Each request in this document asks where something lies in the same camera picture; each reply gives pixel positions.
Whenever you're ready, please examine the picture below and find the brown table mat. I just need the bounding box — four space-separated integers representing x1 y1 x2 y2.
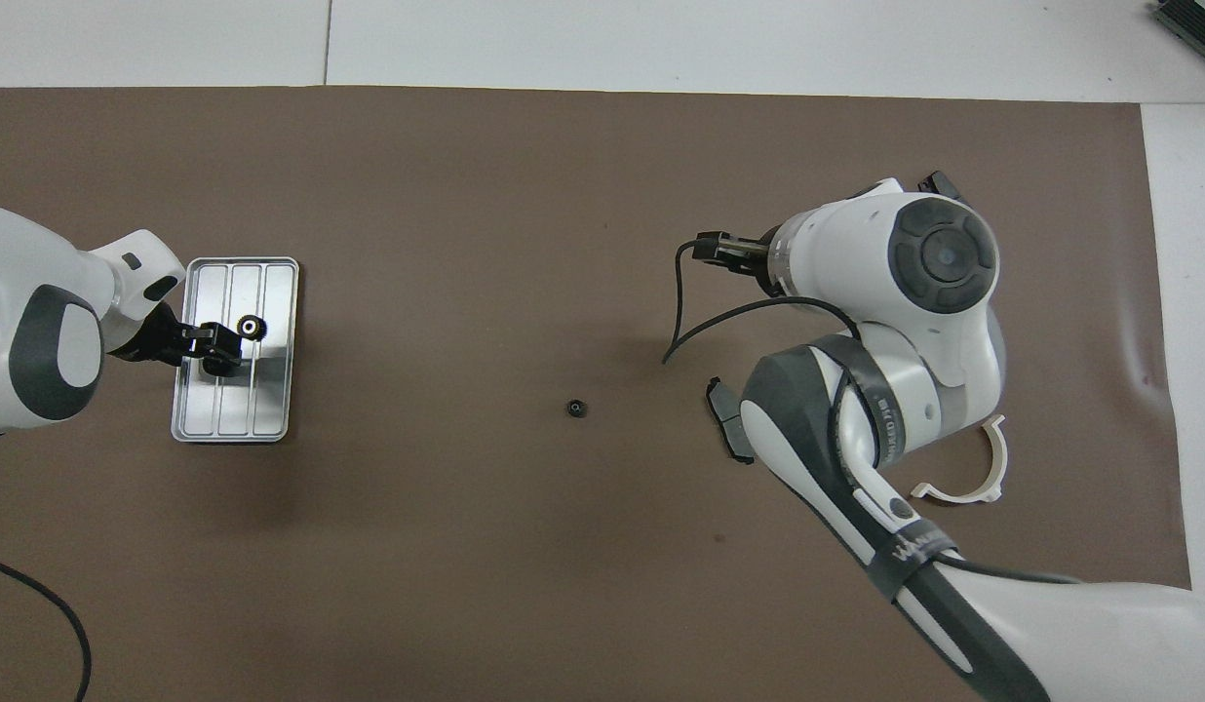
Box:
0 86 1193 702

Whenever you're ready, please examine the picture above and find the dark ribbed equipment box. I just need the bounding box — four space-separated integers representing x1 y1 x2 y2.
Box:
1151 0 1205 71

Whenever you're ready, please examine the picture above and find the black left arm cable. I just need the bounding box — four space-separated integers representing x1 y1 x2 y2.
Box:
0 554 93 702

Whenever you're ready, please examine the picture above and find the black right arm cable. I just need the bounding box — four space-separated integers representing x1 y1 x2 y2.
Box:
663 234 964 566

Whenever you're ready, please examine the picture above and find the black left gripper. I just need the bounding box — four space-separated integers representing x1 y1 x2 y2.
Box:
123 302 243 378

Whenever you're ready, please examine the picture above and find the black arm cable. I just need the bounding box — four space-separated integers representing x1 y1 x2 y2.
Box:
663 234 964 566
0 554 93 702

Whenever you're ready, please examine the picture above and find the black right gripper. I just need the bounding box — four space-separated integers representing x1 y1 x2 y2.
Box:
757 227 787 295

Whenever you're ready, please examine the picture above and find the silver metal tray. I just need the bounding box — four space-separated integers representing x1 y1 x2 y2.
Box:
171 256 300 444

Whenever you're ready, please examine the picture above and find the white curved plastic bracket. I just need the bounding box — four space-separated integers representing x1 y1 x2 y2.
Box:
910 414 1009 505

